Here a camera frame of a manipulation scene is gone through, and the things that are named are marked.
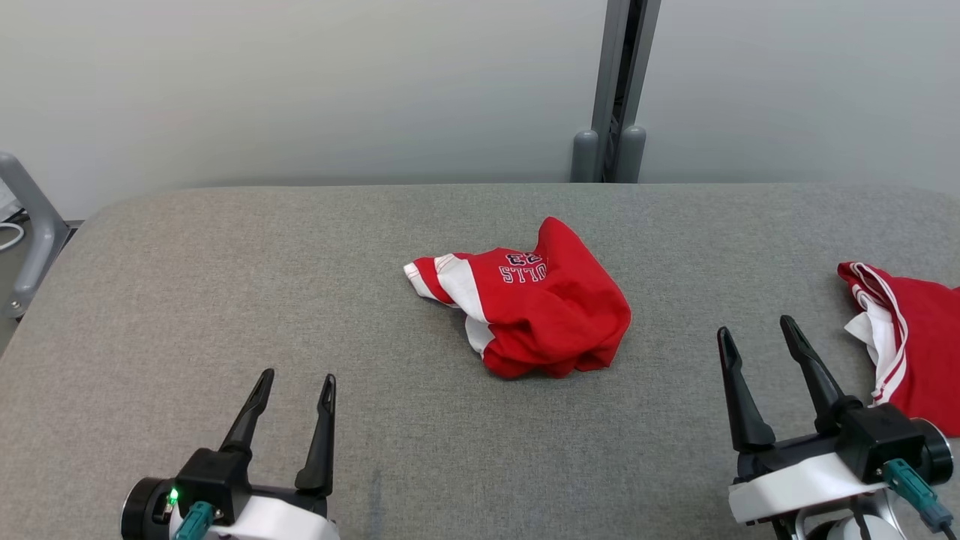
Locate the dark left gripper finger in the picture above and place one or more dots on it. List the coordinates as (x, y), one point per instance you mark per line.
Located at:
(321, 450)
(247, 420)

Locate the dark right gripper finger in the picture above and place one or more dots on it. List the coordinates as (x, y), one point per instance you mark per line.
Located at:
(821, 382)
(746, 409)

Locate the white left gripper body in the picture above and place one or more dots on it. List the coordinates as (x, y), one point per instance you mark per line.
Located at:
(277, 521)

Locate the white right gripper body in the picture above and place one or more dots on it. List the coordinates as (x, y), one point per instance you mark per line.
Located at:
(795, 484)

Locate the red basketball jersey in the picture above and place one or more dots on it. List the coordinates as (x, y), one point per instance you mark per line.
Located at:
(926, 337)

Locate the red basketball shorts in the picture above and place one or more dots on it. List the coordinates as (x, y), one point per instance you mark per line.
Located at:
(555, 315)

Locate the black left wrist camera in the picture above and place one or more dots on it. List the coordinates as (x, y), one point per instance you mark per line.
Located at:
(214, 480)

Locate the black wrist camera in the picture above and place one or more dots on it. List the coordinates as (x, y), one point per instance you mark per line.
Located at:
(877, 442)
(214, 480)

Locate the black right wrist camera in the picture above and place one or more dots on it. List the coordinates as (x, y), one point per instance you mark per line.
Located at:
(877, 442)

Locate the grey metal frame leg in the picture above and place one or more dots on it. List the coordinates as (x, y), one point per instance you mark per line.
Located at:
(41, 232)

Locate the grey partition post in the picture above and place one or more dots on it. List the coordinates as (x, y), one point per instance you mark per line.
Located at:
(611, 75)

